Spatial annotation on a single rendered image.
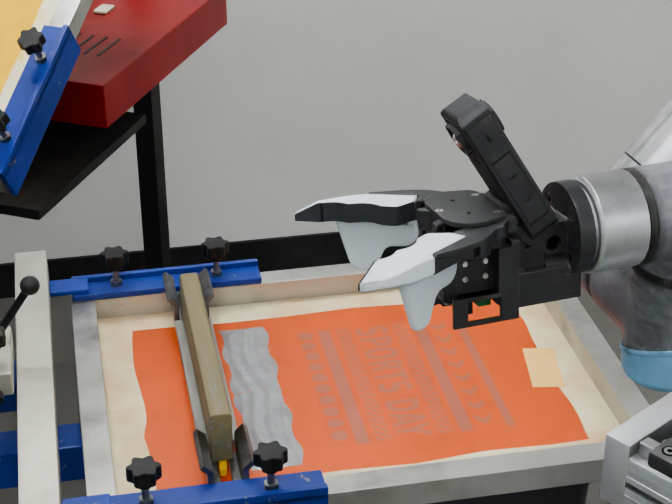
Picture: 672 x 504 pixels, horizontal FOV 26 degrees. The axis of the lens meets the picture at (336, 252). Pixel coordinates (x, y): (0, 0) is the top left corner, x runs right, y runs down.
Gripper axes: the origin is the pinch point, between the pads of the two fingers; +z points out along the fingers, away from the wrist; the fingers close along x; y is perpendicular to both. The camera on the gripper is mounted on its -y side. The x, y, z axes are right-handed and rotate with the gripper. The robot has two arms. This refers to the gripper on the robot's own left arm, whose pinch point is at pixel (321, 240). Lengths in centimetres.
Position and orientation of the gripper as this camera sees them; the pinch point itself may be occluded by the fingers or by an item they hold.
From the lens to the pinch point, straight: 103.8
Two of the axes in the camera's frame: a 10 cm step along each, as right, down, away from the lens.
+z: -9.5, 1.6, -2.8
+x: -3.1, -3.4, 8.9
